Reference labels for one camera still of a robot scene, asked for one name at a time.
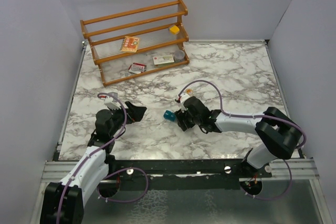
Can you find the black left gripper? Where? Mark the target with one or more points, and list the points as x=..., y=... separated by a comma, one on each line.
x=135, y=113

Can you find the orange spiral notebook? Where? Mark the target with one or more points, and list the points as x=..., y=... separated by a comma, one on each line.
x=130, y=44

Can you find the teal pill organizer box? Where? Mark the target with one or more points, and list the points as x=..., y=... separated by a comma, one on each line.
x=169, y=115

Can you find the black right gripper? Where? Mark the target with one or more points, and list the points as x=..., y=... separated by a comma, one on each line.
x=180, y=116

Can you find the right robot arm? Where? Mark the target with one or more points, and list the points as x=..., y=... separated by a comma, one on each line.
x=279, y=135

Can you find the red white staples box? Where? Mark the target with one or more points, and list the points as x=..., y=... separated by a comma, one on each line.
x=137, y=68

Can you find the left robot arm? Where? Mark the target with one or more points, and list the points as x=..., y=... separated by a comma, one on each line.
x=64, y=201

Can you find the green white cardboard box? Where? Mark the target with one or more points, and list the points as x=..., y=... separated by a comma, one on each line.
x=160, y=61

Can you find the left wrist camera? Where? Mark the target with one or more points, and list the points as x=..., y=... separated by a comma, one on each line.
x=111, y=102

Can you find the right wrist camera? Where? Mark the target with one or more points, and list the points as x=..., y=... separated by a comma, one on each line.
x=187, y=93

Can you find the wooden three-tier shelf rack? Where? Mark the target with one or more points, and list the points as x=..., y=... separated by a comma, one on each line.
x=138, y=37

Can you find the yellow block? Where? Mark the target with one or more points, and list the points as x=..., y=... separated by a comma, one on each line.
x=174, y=29

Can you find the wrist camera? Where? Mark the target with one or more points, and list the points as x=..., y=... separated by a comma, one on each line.
x=111, y=102
x=187, y=93

